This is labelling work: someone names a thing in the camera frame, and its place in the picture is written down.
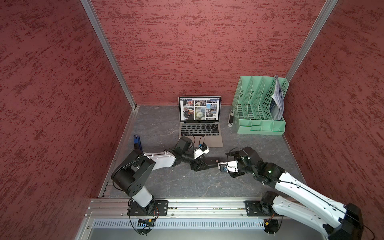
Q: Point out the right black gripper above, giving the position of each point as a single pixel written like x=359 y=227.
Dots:
x=235 y=154

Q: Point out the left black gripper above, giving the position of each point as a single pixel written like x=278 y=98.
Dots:
x=195 y=166

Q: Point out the silver laptop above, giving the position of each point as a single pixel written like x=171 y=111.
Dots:
x=200 y=120

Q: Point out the black wireless mouse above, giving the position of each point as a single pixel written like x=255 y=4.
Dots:
x=209 y=164

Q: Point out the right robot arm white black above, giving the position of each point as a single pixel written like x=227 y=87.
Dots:
x=293 y=199

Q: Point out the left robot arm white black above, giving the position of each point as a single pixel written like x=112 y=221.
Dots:
x=131 y=175

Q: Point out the green desk file organizer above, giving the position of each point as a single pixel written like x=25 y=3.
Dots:
x=252 y=105

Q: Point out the papers in organizer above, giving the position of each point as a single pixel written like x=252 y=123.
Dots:
x=277 y=105

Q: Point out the blue pen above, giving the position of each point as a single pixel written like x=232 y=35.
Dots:
x=137 y=143

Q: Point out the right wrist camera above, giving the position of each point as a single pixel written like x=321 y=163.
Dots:
x=228 y=167

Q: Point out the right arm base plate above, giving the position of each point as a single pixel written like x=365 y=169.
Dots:
x=259 y=209

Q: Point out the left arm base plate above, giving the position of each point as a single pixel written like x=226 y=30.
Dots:
x=156 y=208

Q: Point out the aluminium front rail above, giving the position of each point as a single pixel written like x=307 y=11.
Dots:
x=222 y=208

